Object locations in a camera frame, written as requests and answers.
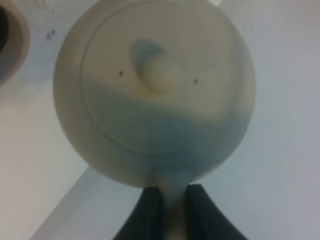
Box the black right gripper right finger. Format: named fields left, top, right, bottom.
left=186, top=184, right=246, bottom=240

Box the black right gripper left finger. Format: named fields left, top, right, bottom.
left=114, top=187, right=164, bottom=240

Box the beige teapot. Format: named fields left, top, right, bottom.
left=53, top=0, right=256, bottom=240

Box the right beige teacup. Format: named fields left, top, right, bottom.
left=0, top=0, right=30, bottom=84

